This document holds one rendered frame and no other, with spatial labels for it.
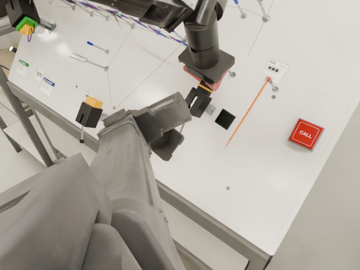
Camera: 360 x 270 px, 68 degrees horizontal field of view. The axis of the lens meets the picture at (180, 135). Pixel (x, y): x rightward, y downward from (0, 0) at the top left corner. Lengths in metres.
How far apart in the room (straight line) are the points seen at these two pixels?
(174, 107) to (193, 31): 0.13
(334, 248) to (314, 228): 0.13
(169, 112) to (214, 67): 0.15
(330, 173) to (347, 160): 0.21
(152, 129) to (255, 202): 0.33
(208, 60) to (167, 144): 0.19
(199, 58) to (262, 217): 0.39
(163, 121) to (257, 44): 0.35
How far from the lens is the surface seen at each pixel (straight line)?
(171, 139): 0.56
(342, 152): 2.32
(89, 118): 0.80
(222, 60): 0.55
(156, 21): 0.48
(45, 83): 1.13
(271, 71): 0.68
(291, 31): 0.70
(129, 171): 0.17
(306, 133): 0.61
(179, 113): 0.44
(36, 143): 1.61
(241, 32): 0.73
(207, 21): 0.47
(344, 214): 1.97
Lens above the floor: 1.49
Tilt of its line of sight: 45 degrees down
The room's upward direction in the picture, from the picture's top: straight up
